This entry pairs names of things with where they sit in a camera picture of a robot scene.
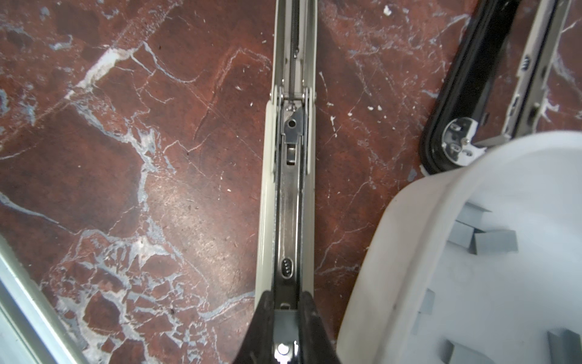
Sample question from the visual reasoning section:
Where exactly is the black stapler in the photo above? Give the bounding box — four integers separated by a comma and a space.
419, 0, 574, 176

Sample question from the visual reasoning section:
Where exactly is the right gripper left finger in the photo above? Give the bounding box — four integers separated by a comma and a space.
233, 291, 275, 364

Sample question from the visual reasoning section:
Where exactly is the aluminium front rail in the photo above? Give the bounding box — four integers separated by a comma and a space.
1, 238, 87, 363

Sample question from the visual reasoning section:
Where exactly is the beige stapler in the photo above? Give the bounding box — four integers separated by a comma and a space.
256, 1, 318, 363

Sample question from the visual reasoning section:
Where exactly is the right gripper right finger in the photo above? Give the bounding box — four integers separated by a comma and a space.
299, 291, 340, 364

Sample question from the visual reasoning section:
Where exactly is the white oval tray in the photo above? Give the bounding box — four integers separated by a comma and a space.
336, 131, 581, 363

